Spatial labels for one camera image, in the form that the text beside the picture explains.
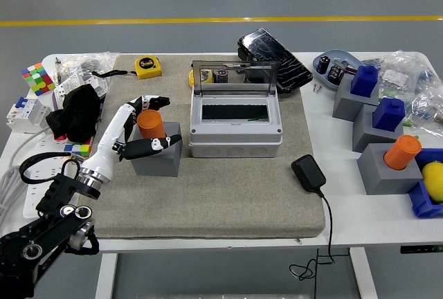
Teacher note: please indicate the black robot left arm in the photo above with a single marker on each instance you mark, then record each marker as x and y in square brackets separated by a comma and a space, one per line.
[52, 223]

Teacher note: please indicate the grey-brown mat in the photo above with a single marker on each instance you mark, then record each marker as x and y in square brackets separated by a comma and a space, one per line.
[225, 195]

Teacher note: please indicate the black power adapter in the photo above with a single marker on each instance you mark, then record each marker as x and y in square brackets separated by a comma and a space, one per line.
[308, 174]

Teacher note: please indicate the blue-grey dish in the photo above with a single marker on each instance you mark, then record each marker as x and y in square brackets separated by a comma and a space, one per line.
[327, 79]

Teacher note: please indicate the clear plastic bag of parts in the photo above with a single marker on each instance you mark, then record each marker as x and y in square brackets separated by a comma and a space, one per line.
[86, 63]

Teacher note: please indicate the black capacitor cylinder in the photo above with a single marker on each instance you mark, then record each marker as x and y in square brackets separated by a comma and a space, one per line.
[335, 72]
[324, 64]
[221, 76]

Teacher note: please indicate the yellow lemon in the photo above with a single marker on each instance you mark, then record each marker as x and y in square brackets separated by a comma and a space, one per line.
[434, 181]

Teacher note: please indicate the black table control panel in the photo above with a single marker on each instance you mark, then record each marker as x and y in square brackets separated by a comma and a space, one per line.
[420, 248]

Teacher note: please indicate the grey block holder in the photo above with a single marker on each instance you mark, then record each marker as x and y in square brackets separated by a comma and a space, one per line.
[157, 165]
[344, 103]
[384, 181]
[368, 136]

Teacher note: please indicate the clear pen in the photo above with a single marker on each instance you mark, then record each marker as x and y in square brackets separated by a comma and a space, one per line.
[57, 70]

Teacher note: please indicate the white power strip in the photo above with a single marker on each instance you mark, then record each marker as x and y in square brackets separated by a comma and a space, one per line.
[38, 195]

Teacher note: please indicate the clear plastic bags of parts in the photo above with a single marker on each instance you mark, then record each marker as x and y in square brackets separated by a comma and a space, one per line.
[415, 81]

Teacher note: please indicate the white switch module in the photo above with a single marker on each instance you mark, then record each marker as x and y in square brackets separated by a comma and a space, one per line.
[93, 82]

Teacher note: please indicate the blue block battery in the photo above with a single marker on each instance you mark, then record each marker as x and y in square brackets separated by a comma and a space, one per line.
[363, 81]
[388, 115]

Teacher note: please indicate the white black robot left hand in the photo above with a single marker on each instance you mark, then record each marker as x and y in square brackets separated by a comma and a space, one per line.
[107, 140]

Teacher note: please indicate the black cloth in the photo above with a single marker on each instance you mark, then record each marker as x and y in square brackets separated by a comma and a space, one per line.
[78, 112]

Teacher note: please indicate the blue plastic bin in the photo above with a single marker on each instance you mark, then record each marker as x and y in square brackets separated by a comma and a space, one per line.
[420, 205]

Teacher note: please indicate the colourful puzzle cube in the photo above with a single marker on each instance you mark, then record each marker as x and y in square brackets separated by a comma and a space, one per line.
[81, 148]
[37, 79]

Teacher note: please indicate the white blue circuit breaker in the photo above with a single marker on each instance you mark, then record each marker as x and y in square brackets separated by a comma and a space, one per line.
[24, 115]

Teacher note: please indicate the black tablet stand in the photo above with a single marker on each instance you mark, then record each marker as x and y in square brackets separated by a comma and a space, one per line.
[242, 54]

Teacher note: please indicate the white table leg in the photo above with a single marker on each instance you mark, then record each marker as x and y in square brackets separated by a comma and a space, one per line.
[363, 274]
[105, 274]

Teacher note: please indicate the grey electrical box with lid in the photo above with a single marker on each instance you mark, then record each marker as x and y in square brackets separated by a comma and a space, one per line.
[235, 138]

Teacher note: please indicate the orange cylinder battery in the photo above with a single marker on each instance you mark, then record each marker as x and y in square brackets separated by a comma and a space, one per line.
[401, 153]
[149, 124]

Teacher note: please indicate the yellow tape measure chrome face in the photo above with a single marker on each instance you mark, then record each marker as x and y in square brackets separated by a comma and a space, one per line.
[190, 79]

